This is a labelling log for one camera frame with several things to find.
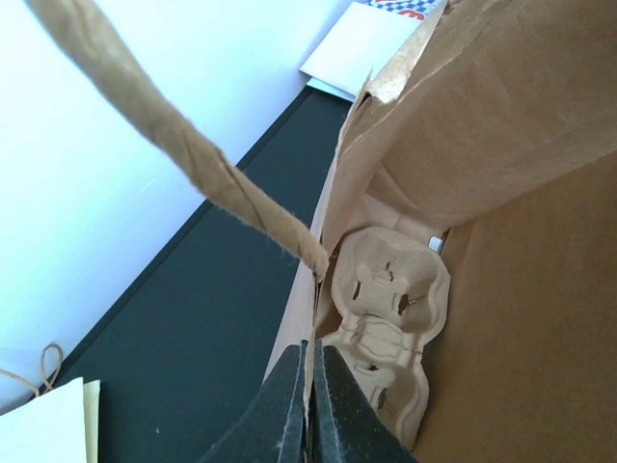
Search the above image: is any single pulp cup carrier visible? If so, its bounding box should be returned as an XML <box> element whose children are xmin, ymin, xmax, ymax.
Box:
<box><xmin>323</xmin><ymin>227</ymin><xmax>451</xmax><ymax>449</ymax></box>

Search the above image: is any brown kraft paper bag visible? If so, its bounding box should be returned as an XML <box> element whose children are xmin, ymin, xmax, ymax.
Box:
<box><xmin>29</xmin><ymin>1</ymin><xmax>616</xmax><ymax>462</ymax></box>

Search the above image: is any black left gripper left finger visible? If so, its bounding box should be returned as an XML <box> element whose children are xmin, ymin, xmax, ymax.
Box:
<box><xmin>201</xmin><ymin>340</ymin><xmax>308</xmax><ymax>463</ymax></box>

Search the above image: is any tan paper bag with handles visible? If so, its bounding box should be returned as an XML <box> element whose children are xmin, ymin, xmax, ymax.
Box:
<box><xmin>0</xmin><ymin>341</ymin><xmax>102</xmax><ymax>463</ymax></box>

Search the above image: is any blue checkered paper bag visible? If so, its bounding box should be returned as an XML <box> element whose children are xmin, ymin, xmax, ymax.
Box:
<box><xmin>365</xmin><ymin>0</ymin><xmax>447</xmax><ymax>21</ymax></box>

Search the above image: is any white paper bag brown trim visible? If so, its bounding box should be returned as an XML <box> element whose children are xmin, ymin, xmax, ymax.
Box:
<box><xmin>300</xmin><ymin>1</ymin><xmax>421</xmax><ymax>101</ymax></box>

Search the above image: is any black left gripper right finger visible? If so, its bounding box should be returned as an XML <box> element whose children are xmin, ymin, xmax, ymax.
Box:
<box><xmin>311</xmin><ymin>342</ymin><xmax>415</xmax><ymax>463</ymax></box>

